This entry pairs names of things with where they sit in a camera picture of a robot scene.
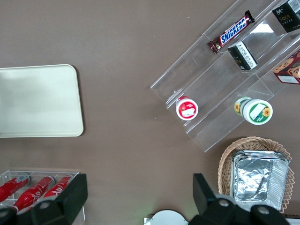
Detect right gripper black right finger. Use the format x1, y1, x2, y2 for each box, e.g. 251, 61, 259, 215
189, 173, 289, 225

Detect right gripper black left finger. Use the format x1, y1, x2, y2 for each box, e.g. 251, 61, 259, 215
0, 173, 89, 225

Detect light tan wicker basket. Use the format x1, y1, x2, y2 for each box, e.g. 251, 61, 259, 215
217, 136, 296, 214

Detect cream rectangular plastic tray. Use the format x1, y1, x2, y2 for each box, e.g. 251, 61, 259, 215
0, 63, 84, 138

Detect red cola bottle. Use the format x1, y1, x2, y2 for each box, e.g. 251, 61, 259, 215
11, 176, 56, 212
0, 174, 31, 203
43, 175, 72, 199

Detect clear acrylic bottle rack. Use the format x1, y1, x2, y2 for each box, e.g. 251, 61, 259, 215
0, 170, 86, 224

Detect stacked aluminium foil containers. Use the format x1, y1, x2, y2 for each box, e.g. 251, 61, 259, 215
230, 150, 292, 211

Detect red lid yogurt cup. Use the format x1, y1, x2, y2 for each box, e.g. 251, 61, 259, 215
175, 95, 200, 121

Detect green lid yogurt cup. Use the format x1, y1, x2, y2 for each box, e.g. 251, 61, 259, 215
234, 96, 273, 126

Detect clear acrylic stepped shelf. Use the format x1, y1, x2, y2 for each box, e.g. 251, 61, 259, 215
150, 0, 300, 154

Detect small black carton box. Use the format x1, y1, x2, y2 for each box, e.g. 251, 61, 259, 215
227, 40, 258, 71
271, 0, 300, 33

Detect red cookie box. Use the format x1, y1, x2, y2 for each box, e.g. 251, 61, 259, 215
273, 50, 300, 85

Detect Snickers chocolate bar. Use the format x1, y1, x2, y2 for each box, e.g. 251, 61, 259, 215
206, 10, 255, 55

